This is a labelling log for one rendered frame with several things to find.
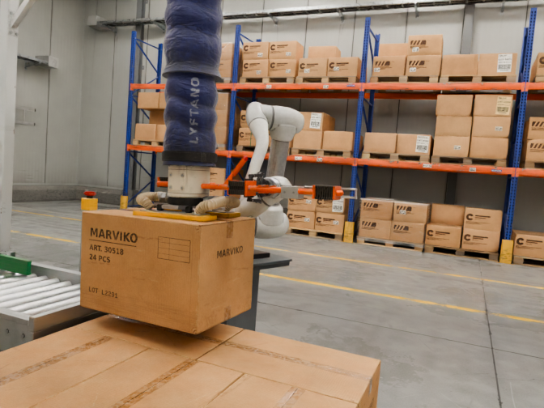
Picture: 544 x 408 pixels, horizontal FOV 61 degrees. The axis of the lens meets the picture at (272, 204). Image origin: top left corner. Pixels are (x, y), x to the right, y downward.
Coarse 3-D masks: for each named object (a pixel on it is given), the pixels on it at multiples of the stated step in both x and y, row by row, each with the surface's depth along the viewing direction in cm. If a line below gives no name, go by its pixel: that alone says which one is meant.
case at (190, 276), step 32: (96, 224) 187; (128, 224) 180; (160, 224) 172; (192, 224) 166; (224, 224) 178; (96, 256) 188; (128, 256) 180; (160, 256) 173; (192, 256) 166; (224, 256) 180; (96, 288) 189; (128, 288) 181; (160, 288) 173; (192, 288) 167; (224, 288) 181; (160, 320) 174; (192, 320) 167; (224, 320) 183
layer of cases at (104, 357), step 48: (48, 336) 179; (96, 336) 182; (144, 336) 186; (192, 336) 190; (240, 336) 194; (0, 384) 139; (48, 384) 142; (96, 384) 144; (144, 384) 146; (192, 384) 149; (240, 384) 151; (288, 384) 154; (336, 384) 157
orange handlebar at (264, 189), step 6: (204, 186) 185; (210, 186) 184; (216, 186) 183; (222, 186) 181; (252, 186) 176; (258, 186) 175; (264, 186) 174; (270, 186) 174; (258, 192) 175; (264, 192) 174; (270, 192) 173; (276, 192) 172; (300, 192) 168; (306, 192) 167; (336, 192) 162; (342, 192) 164
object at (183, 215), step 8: (160, 208) 185; (192, 208) 180; (152, 216) 182; (160, 216) 180; (168, 216) 179; (176, 216) 177; (184, 216) 176; (192, 216) 174; (200, 216) 173; (208, 216) 176; (216, 216) 181
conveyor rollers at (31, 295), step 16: (0, 272) 267; (0, 288) 238; (16, 288) 237; (32, 288) 245; (48, 288) 243; (64, 288) 243; (0, 304) 210; (16, 304) 216; (32, 304) 215; (48, 304) 215; (64, 304) 220
